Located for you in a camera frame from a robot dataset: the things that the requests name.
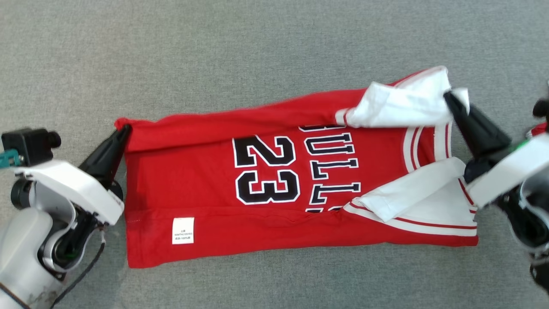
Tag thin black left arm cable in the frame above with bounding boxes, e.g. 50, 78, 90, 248
49, 239, 107, 308

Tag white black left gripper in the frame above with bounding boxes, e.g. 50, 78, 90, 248
14, 124, 132, 227

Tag red white basketball shorts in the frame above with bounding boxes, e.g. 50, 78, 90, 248
526, 122, 549, 139

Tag teal plug camera cable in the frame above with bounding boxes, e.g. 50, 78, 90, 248
0, 148, 23, 169

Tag red number 23 jersey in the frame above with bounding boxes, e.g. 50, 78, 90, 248
114, 65, 479, 269

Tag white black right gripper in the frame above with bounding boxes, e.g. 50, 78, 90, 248
443, 91, 549, 209

